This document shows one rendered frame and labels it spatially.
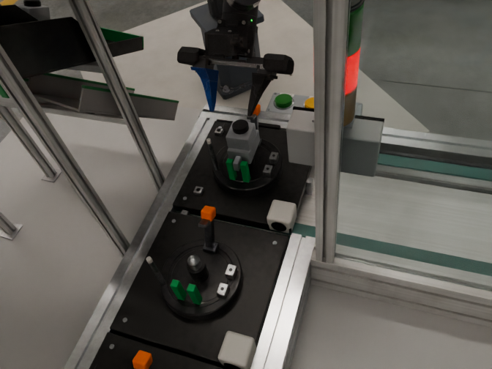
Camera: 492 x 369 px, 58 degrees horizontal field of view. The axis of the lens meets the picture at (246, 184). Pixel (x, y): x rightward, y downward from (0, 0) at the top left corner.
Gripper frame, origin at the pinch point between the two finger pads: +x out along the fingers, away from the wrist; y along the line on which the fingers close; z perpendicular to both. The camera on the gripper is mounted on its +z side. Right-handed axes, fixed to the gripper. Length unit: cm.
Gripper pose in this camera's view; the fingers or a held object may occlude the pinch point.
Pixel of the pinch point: (232, 92)
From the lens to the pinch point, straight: 75.4
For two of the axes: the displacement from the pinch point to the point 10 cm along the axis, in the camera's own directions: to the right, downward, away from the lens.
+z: -3.0, 1.7, -9.4
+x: -1.0, 9.7, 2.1
